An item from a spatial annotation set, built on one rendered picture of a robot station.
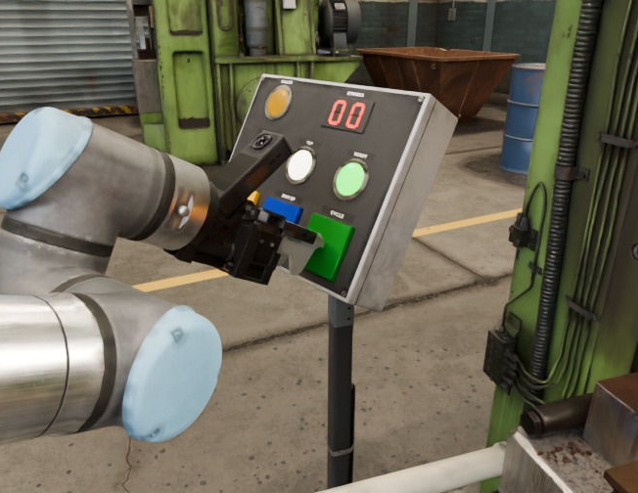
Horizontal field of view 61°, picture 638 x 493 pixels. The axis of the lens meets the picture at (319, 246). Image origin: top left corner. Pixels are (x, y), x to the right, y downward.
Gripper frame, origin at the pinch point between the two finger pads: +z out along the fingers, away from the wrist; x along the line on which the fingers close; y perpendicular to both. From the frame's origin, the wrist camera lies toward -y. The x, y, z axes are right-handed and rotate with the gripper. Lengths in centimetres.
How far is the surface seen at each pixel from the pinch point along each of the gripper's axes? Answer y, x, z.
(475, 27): -387, -461, 657
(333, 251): 1.0, 2.3, 1.3
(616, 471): 6.8, 41.6, -9.4
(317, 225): -1.4, -2.0, 1.3
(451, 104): -201, -335, 495
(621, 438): 6.4, 38.8, 4.2
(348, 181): -8.3, 0.1, 1.6
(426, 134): -17.1, 6.9, 4.3
